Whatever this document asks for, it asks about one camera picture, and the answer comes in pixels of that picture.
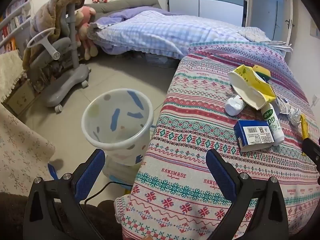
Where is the green label yogurt bottle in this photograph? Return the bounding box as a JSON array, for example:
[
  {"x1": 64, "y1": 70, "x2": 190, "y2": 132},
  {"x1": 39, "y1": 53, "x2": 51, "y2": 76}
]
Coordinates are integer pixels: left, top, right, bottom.
[{"x1": 260, "y1": 103, "x2": 285, "y2": 146}]

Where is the blue white biscuit box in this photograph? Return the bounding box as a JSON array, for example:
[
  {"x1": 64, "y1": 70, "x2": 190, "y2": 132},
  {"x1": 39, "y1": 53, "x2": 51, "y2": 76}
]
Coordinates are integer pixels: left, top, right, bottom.
[{"x1": 234, "y1": 120, "x2": 274, "y2": 152}]

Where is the yellow white paper bag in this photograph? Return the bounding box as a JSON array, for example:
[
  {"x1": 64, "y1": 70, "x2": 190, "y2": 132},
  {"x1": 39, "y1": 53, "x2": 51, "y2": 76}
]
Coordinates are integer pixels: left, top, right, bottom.
[{"x1": 227, "y1": 65, "x2": 276, "y2": 110}]

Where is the yellow green sponge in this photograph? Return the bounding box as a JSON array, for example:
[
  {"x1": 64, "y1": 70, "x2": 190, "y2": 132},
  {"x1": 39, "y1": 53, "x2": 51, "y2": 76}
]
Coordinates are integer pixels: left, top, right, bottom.
[{"x1": 252, "y1": 64, "x2": 271, "y2": 82}]

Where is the white plastic bottle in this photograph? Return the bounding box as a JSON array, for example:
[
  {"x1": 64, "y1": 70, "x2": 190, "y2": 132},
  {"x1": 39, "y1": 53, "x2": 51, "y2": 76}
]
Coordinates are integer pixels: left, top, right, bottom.
[{"x1": 225, "y1": 95, "x2": 246, "y2": 116}]

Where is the white patterned trash bin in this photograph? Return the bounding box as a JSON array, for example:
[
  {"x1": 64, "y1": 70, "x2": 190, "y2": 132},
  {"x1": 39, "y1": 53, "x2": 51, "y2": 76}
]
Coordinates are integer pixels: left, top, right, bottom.
[{"x1": 81, "y1": 88, "x2": 154, "y2": 167}]

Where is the yellow snack packet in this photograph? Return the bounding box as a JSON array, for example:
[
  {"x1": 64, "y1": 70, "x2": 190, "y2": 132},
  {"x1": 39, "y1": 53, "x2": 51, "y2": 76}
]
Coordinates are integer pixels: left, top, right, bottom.
[{"x1": 300, "y1": 114, "x2": 309, "y2": 156}]

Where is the brown slipper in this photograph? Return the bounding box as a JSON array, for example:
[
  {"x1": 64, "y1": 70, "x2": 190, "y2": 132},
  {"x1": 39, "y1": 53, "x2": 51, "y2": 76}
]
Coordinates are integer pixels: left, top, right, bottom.
[{"x1": 81, "y1": 200, "x2": 123, "y2": 240}]

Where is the floral cloth cover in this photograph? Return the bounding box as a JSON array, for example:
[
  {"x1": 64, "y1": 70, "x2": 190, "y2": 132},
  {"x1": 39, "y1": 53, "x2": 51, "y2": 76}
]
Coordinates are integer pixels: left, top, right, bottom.
[{"x1": 0, "y1": 106, "x2": 55, "y2": 196}]

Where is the striped patterned bed cover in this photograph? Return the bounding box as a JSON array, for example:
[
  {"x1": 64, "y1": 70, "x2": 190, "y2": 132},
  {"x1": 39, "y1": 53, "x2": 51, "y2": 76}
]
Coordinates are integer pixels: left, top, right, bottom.
[{"x1": 114, "y1": 42, "x2": 319, "y2": 239}]

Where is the cardboard box on floor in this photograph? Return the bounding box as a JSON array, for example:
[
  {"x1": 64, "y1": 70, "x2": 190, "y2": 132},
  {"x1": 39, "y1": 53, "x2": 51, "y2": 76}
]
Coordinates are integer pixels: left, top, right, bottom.
[{"x1": 6, "y1": 80, "x2": 35, "y2": 115}]

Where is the grey rolling desk chair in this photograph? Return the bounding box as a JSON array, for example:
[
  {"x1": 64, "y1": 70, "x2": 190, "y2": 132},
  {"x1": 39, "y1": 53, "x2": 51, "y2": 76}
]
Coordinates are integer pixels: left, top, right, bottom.
[{"x1": 27, "y1": 3, "x2": 91, "y2": 113}]

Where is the brown blanket on chair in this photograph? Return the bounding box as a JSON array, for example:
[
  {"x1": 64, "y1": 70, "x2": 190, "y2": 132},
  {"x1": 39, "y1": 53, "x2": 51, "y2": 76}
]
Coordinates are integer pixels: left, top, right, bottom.
[{"x1": 22, "y1": 0, "x2": 85, "y2": 70}]

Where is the blue checked quilt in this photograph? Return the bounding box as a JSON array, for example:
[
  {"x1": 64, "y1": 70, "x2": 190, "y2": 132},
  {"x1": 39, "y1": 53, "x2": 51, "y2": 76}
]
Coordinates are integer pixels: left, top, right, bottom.
[{"x1": 87, "y1": 7, "x2": 269, "y2": 59}]

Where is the pink plush toy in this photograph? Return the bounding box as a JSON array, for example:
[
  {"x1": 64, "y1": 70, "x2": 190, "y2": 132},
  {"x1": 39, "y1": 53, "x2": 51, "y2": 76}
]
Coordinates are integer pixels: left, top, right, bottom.
[{"x1": 75, "y1": 6, "x2": 98, "y2": 60}]

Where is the black cable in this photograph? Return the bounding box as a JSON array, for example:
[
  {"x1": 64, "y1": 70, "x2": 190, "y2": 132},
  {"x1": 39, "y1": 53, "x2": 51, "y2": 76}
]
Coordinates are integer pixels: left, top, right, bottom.
[{"x1": 83, "y1": 180, "x2": 133, "y2": 205}]

